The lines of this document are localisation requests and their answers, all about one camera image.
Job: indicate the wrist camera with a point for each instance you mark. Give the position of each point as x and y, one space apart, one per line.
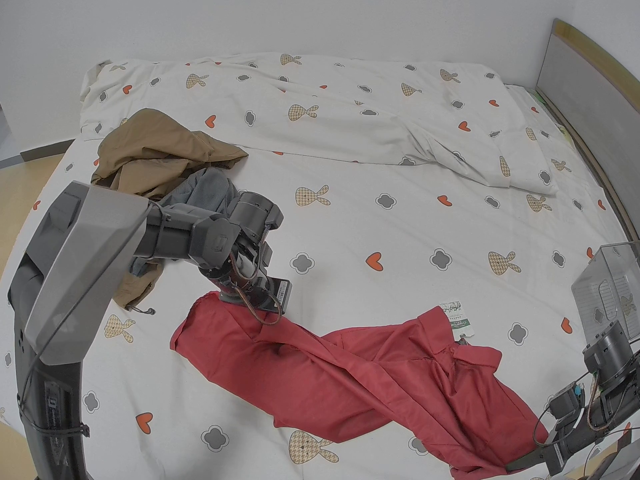
264 255
567 403

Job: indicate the brown garment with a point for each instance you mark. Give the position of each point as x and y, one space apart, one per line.
150 138

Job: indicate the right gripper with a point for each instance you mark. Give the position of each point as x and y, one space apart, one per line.
582 433

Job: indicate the grey garment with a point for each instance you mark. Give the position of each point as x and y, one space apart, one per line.
205 188

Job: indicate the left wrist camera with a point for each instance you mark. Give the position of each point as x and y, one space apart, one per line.
264 255

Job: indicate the white printed quilt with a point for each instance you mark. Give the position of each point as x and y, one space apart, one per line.
350 98

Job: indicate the red shirt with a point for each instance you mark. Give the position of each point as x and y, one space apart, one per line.
350 383

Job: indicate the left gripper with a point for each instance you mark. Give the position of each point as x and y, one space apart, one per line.
235 288

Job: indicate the bed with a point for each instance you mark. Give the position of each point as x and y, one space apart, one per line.
400 228

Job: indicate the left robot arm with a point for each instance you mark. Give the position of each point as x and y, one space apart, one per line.
85 248

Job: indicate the clear plastic box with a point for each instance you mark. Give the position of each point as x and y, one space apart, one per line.
600 288

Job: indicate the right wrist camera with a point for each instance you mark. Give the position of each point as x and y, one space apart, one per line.
567 403

